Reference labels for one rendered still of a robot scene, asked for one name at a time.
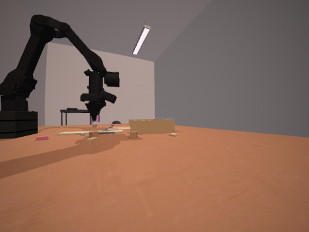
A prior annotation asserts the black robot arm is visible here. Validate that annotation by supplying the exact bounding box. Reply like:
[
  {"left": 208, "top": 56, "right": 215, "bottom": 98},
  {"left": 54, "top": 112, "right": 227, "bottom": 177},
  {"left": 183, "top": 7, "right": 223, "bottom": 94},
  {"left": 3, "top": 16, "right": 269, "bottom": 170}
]
[{"left": 0, "top": 15, "right": 120, "bottom": 112}]

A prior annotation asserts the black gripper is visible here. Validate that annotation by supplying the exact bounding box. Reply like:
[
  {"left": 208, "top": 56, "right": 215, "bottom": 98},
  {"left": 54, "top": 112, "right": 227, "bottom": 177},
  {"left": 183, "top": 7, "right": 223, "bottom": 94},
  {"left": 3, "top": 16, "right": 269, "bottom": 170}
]
[{"left": 81, "top": 84, "right": 106, "bottom": 121}]

